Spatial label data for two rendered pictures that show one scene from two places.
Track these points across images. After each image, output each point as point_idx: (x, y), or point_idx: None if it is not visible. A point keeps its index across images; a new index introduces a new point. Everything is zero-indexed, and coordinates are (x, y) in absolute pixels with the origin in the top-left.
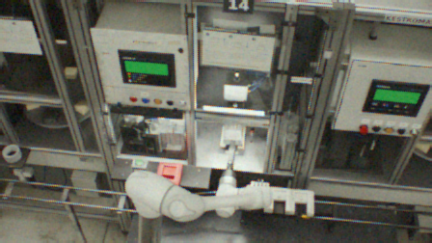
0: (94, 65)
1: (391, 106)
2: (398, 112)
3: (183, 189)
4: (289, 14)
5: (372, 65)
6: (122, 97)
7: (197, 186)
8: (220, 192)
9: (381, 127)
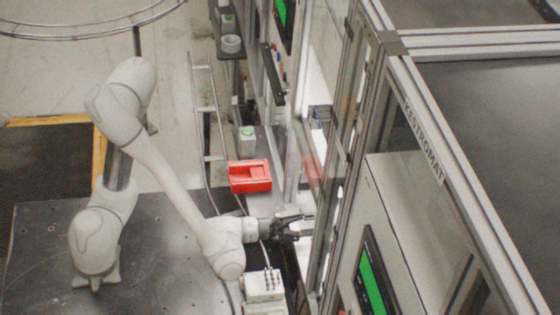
0: None
1: (367, 309)
2: None
3: (130, 102)
4: (351, 12)
5: (374, 192)
6: (274, 38)
7: (250, 212)
8: (225, 217)
9: None
